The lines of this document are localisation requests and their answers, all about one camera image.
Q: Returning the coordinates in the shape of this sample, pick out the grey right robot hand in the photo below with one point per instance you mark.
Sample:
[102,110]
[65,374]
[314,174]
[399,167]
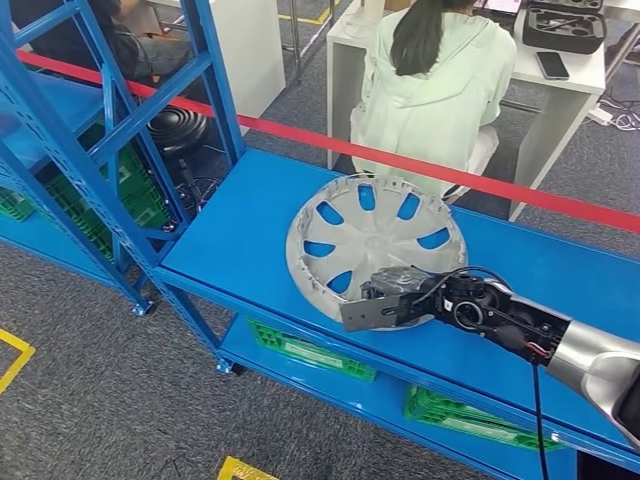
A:
[404,281]

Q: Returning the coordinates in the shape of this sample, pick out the silver wheel cover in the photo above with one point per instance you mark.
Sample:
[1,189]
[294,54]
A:
[375,245]

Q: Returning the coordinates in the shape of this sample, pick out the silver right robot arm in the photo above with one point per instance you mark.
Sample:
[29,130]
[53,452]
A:
[590,358]

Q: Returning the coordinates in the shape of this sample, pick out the blue steel shelf rack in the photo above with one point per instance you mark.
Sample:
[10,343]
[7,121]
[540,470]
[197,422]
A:
[250,225]

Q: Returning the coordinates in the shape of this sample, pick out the seated person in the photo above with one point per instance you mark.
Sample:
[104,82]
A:
[430,112]

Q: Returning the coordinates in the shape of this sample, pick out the red barrier tape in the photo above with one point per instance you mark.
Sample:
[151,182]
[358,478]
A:
[300,134]

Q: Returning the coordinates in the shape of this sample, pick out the white cylindrical object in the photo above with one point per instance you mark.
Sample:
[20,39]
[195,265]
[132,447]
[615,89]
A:
[372,8]

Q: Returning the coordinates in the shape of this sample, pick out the black smartphone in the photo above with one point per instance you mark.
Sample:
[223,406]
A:
[552,65]

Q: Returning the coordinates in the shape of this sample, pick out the yellow floor tape square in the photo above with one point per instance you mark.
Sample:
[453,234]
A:
[235,467]
[17,339]

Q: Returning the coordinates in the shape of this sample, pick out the white desk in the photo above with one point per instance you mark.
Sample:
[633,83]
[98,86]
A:
[580,83]

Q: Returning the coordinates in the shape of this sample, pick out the white cabinet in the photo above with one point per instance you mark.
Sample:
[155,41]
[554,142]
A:
[250,53]

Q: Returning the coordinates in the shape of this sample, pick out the white power strip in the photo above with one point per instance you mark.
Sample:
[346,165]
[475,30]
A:
[600,114]

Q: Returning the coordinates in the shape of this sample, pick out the black foam tray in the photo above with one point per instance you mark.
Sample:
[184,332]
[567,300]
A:
[564,4]
[564,46]

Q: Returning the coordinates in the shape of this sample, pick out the black round ribbed stool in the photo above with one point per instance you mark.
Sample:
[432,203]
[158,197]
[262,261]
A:
[177,129]

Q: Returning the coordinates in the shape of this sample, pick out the person behind rack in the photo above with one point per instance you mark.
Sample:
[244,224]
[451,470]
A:
[160,60]

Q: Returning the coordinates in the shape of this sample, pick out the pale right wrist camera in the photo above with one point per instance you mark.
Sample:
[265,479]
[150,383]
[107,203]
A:
[367,314]

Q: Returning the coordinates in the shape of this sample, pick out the steel table frame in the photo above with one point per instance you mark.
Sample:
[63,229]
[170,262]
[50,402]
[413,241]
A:
[296,40]

